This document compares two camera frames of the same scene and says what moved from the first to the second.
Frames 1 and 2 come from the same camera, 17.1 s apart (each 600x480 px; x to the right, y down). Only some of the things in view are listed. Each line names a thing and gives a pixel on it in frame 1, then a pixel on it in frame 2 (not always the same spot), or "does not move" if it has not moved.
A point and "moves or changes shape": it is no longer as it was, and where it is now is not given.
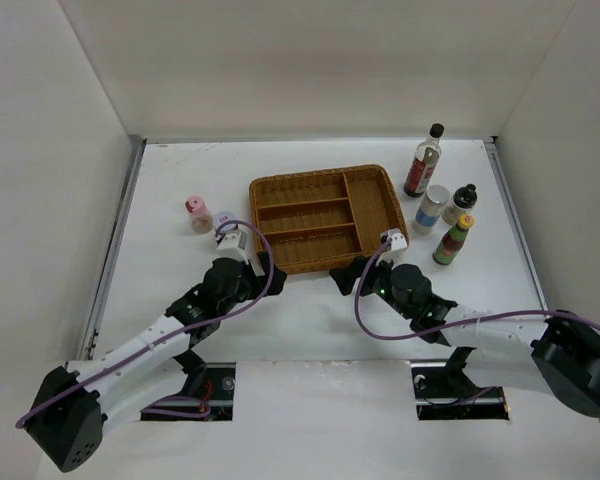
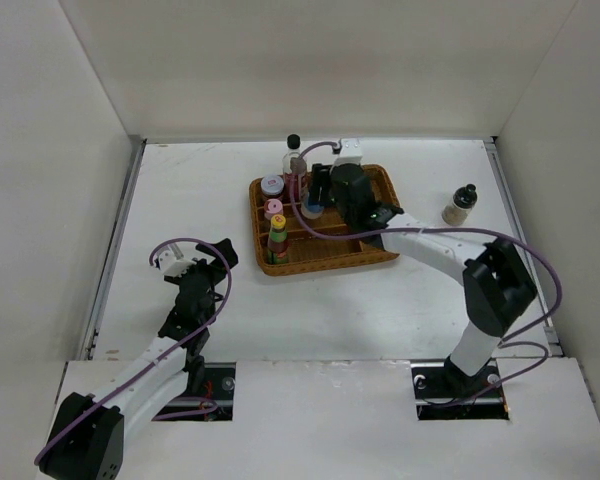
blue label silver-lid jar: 428,213 -> 311,210
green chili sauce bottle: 452,240 moves or changes shape
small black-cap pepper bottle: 463,201 does not move
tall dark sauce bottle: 424,163 -> 294,186
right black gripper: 346,277 -> 321,176
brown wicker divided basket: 314,220 does not move
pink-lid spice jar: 201,217 -> 272,206
